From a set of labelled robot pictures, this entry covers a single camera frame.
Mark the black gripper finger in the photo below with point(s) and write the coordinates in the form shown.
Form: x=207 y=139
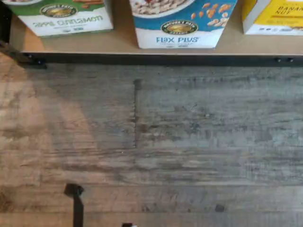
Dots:
x=127 y=225

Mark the black metal shelf rack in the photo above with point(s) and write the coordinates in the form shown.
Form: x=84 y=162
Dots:
x=165 y=60

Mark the blue white Flax Plus box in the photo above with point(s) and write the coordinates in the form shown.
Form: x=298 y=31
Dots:
x=180 y=35

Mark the green Nature's Path oatmeal box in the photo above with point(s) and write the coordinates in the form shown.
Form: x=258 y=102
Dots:
x=59 y=19

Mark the yellow white purely elizabeth box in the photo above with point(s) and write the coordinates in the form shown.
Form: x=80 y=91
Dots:
x=272 y=23

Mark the black metal bar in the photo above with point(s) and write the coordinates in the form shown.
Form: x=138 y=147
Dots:
x=77 y=208

